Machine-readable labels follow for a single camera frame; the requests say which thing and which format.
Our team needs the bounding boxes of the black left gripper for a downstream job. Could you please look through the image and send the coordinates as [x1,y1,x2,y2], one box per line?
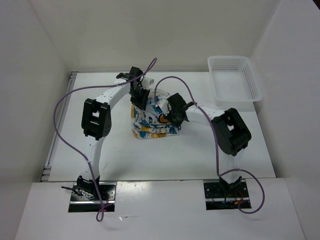
[128,86,150,111]

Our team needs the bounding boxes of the colourful patterned shorts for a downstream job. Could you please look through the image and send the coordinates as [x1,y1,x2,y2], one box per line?
[131,89,181,139]

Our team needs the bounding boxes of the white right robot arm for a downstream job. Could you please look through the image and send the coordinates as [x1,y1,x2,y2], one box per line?
[157,93,252,197]

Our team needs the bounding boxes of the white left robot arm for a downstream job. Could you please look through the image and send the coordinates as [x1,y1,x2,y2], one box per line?
[76,66,154,200]

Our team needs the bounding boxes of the white plastic basket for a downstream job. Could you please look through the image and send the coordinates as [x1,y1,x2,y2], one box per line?
[207,55,263,103]

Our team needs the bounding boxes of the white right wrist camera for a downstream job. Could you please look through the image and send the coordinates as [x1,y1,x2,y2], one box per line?
[156,99,171,116]

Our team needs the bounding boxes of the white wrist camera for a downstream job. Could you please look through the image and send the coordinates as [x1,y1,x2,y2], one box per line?
[156,99,171,116]
[140,77,155,90]

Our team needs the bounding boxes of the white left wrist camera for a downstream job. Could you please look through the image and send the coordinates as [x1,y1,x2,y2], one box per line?
[140,77,155,90]

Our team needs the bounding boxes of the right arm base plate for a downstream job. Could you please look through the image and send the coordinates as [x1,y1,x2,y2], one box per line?
[203,180,252,211]

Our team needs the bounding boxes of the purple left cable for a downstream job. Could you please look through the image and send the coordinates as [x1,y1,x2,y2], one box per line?
[53,57,158,223]

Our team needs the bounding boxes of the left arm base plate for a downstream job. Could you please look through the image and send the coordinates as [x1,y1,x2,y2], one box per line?
[68,181,118,213]

